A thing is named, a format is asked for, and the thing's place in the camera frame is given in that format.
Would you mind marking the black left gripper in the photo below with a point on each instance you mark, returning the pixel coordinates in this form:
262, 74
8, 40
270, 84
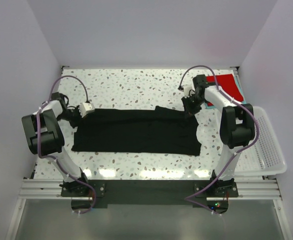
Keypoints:
75, 124

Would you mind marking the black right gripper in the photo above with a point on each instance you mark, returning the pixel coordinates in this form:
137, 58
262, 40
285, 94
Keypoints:
188, 109

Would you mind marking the black t shirt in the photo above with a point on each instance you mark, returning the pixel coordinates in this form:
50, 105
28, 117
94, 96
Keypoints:
160, 131

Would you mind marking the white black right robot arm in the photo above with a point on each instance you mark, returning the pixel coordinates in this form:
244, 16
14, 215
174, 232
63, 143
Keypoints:
238, 129

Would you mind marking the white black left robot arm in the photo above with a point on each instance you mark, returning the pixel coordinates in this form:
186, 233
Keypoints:
45, 139

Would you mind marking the folded teal t shirt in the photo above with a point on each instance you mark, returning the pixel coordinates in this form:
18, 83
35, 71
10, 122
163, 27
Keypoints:
240, 100

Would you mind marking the folded red t shirt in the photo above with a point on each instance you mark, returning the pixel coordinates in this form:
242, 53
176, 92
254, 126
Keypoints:
226, 86

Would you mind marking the white plastic basket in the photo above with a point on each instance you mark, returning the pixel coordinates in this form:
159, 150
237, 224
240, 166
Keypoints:
265, 158

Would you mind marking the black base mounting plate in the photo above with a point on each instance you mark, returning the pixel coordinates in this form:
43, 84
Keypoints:
103, 193

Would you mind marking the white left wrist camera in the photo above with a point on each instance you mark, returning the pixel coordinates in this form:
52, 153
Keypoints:
86, 108

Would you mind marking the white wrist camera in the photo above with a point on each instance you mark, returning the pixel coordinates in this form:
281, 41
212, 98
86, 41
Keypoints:
187, 90
86, 108

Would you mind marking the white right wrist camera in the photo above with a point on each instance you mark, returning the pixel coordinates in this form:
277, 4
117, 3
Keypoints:
187, 90

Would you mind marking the aluminium rail frame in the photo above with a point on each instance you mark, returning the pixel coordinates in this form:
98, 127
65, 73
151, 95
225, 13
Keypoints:
167, 179

